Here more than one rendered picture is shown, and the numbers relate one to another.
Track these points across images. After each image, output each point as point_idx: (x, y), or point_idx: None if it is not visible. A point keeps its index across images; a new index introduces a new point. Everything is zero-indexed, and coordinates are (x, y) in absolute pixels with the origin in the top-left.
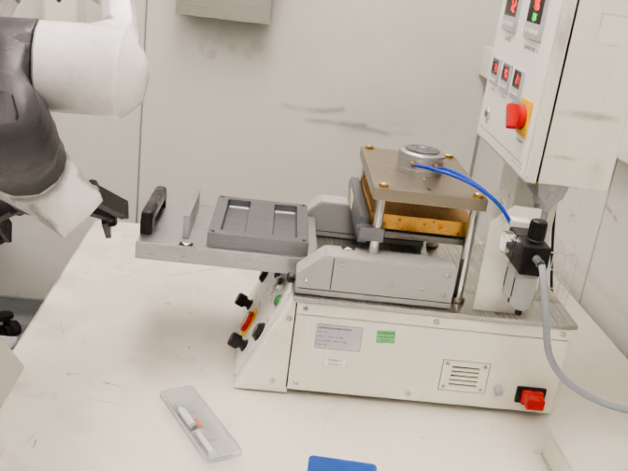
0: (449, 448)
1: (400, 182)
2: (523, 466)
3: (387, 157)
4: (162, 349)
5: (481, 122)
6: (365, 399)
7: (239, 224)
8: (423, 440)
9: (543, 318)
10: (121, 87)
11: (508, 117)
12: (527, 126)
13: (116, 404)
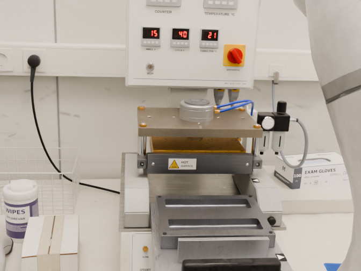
0: (286, 239)
1: (238, 123)
2: (284, 220)
3: (168, 122)
4: None
5: (137, 76)
6: None
7: (218, 229)
8: (285, 246)
9: (308, 141)
10: None
11: (239, 57)
12: (244, 58)
13: None
